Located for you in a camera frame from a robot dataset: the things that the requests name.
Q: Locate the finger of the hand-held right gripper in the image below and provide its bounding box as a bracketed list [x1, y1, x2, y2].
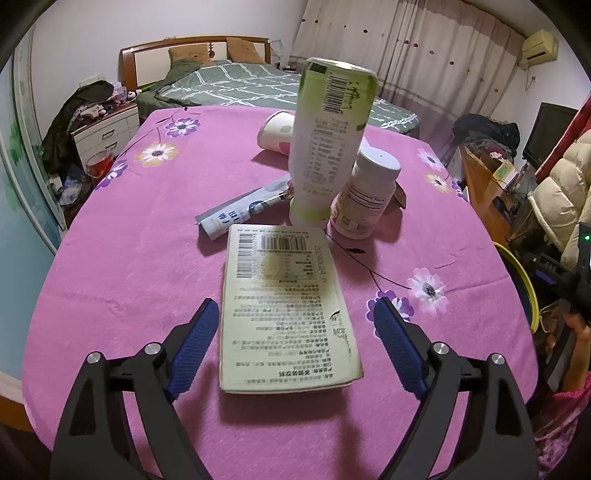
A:
[522, 253, 573, 289]

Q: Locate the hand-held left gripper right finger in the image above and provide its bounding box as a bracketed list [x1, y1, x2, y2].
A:
[373, 296, 540, 480]

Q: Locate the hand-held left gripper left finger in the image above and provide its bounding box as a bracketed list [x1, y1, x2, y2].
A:
[50, 298, 220, 480]

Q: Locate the yellow rimmed trash bin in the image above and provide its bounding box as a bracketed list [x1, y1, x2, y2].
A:
[494, 242, 540, 334]

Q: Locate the pale green drink carton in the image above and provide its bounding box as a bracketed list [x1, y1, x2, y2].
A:
[218, 224, 365, 394]

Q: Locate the blue white toothpaste tube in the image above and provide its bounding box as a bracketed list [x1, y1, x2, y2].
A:
[194, 174, 296, 241]

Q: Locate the white pill bottle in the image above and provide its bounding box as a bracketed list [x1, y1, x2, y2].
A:
[329, 147, 402, 240]

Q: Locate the green white plastic bottle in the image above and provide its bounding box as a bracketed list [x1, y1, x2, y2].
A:
[288, 56, 378, 229]

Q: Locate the leaf print paper cup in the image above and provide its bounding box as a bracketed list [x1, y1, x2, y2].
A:
[257, 111, 296, 154]

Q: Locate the person's right hand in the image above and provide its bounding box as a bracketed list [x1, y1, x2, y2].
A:
[563, 314, 591, 365]

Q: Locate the pink floral tablecloth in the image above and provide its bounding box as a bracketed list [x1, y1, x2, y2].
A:
[23, 105, 539, 480]

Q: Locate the cream puffer jacket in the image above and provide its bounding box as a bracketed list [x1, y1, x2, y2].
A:
[529, 138, 591, 252]

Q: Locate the wooden side desk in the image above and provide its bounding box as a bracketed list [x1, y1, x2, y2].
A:
[459, 143, 527, 245]

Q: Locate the black television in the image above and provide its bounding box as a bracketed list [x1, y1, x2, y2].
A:
[522, 102, 580, 169]

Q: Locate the red quilted garment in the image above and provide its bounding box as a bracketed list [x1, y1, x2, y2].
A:
[536, 90, 591, 178]

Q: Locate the pile of dark clothes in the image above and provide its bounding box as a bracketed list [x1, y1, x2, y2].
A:
[450, 113, 520, 160]

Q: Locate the blue white plastic bag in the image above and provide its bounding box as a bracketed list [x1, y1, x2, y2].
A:
[58, 166, 90, 206]

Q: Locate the red plastic bucket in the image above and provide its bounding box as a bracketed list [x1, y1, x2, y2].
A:
[85, 150, 114, 188]

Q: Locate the white nightstand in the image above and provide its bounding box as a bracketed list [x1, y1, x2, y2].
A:
[70, 102, 140, 171]

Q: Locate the frosted wardrobe sliding door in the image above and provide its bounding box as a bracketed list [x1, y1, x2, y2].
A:
[0, 41, 65, 259]

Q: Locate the pink white curtain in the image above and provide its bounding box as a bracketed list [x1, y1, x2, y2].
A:
[288, 0, 527, 153]

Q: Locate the black jacket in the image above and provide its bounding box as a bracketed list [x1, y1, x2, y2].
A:
[41, 80, 115, 174]

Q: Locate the green plaid duvet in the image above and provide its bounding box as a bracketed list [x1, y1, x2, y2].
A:
[139, 60, 421, 132]

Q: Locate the wooden bed headboard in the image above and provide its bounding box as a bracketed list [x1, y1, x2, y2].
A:
[119, 37, 271, 90]

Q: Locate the brown pillow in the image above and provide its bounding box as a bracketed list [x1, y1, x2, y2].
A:
[226, 38, 266, 64]
[167, 46, 215, 63]

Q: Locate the cream wall air conditioner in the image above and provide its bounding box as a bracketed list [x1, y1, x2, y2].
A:
[517, 30, 559, 70]

